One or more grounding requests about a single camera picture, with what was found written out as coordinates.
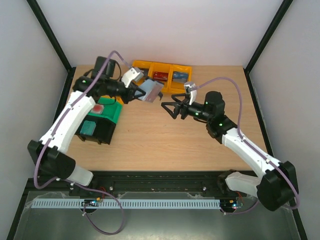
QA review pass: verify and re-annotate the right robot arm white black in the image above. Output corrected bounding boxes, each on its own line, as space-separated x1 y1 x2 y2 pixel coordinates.
161 91 299 211

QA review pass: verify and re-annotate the black leather card holder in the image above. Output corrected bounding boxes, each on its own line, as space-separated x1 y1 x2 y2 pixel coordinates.
138 77 164 103

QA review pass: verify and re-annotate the white slotted cable duct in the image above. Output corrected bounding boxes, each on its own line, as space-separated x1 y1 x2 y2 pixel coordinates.
31 198 220 210

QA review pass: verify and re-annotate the yellow bin with blue cards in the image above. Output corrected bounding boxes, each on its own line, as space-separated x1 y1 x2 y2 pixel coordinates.
167 64 192 94

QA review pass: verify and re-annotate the teal VIP card stack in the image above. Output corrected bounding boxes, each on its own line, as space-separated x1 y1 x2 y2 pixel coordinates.
80 120 97 136

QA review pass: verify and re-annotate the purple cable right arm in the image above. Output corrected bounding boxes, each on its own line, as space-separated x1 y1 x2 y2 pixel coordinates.
192 76 300 216

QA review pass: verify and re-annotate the black frame post right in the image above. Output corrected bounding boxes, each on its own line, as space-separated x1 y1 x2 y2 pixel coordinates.
244 0 294 72

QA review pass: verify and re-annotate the red VIP card stack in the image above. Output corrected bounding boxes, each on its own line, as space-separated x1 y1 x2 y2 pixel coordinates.
153 71 169 82

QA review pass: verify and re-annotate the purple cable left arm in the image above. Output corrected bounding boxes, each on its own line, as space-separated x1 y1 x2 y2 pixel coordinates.
33 50 126 235

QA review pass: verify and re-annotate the white red-circle card stack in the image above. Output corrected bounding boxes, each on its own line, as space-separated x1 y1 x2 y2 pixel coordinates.
90 104 105 115

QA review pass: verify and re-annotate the green plastic bin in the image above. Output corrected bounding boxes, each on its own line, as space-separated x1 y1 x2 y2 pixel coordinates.
87 97 123 124

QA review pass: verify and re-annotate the black frame post left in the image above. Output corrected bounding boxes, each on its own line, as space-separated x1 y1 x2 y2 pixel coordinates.
26 0 76 73

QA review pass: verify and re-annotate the black frame post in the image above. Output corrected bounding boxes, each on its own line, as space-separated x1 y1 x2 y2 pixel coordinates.
244 0 294 72
26 0 76 73

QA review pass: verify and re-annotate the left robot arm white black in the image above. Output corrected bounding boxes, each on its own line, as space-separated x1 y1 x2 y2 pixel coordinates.
27 57 146 189

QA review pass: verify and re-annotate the blue VIP card stack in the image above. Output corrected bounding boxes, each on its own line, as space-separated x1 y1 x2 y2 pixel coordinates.
172 71 189 83

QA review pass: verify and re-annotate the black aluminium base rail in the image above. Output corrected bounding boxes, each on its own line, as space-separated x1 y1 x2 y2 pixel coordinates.
61 170 291 198

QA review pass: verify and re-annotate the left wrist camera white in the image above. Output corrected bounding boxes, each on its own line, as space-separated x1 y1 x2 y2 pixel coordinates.
121 67 144 88

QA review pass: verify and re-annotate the yellow bin with red cards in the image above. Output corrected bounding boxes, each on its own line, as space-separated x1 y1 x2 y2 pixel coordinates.
148 62 173 93

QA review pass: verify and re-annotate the yellow bin with grey cards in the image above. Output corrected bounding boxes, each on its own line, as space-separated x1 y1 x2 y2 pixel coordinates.
132 60 152 85

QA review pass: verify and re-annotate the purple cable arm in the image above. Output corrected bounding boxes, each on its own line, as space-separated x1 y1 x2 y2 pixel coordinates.
192 76 300 216
33 50 126 235

